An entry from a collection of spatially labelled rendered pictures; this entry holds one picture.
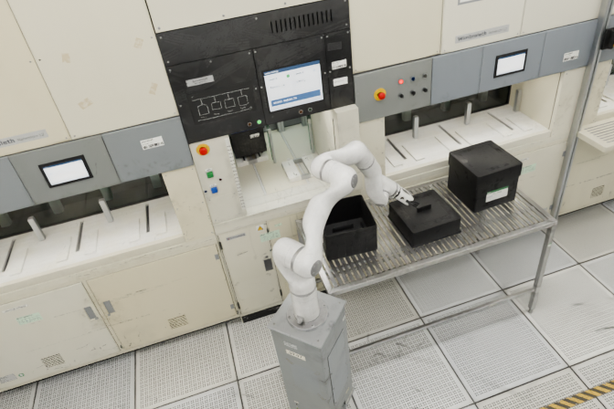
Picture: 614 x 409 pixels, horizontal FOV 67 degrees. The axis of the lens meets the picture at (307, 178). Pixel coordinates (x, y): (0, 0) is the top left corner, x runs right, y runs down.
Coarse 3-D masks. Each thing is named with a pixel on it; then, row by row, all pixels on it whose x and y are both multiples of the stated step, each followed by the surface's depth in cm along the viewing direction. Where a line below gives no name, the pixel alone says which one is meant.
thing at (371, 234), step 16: (336, 208) 261; (352, 208) 263; (368, 208) 248; (336, 224) 266; (352, 224) 260; (368, 224) 255; (336, 240) 237; (352, 240) 239; (368, 240) 241; (336, 256) 243
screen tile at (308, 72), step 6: (294, 72) 226; (300, 72) 227; (306, 72) 228; (312, 72) 229; (294, 78) 228; (300, 78) 229; (312, 78) 231; (318, 78) 232; (300, 84) 231; (306, 84) 232; (312, 84) 233; (318, 84) 234; (300, 90) 233
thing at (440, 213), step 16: (432, 192) 265; (400, 208) 256; (416, 208) 255; (432, 208) 253; (448, 208) 252; (400, 224) 252; (416, 224) 245; (432, 224) 243; (448, 224) 244; (416, 240) 242; (432, 240) 246
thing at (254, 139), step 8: (256, 128) 296; (232, 136) 293; (240, 136) 295; (248, 136) 296; (256, 136) 298; (264, 136) 300; (232, 144) 296; (240, 144) 298; (248, 144) 300; (256, 144) 301; (264, 144) 303; (240, 152) 301; (248, 152) 303; (256, 152) 305
